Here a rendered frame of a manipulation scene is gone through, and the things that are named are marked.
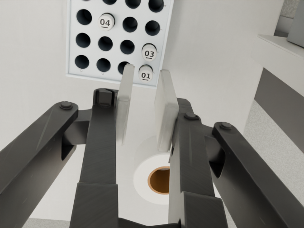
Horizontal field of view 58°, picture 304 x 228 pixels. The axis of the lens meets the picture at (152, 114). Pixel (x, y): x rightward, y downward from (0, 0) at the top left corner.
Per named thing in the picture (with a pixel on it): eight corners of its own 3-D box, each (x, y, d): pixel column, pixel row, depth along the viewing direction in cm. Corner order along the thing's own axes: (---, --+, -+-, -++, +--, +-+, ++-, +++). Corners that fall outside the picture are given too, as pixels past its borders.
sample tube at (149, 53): (154, 50, 27) (155, 63, 23) (141, 48, 27) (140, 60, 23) (156, 37, 27) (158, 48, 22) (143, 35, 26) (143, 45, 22)
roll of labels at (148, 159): (123, 150, 32) (120, 171, 29) (175, 124, 31) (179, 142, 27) (152, 189, 35) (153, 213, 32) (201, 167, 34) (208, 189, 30)
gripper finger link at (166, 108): (166, 105, 15) (179, 107, 15) (160, 68, 21) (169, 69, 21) (157, 151, 16) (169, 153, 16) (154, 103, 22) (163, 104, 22)
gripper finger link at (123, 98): (124, 147, 16) (111, 146, 16) (130, 100, 22) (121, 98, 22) (130, 100, 15) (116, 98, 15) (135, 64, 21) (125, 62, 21)
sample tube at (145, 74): (150, 68, 28) (151, 84, 24) (139, 67, 28) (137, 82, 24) (153, 56, 27) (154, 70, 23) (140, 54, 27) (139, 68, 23)
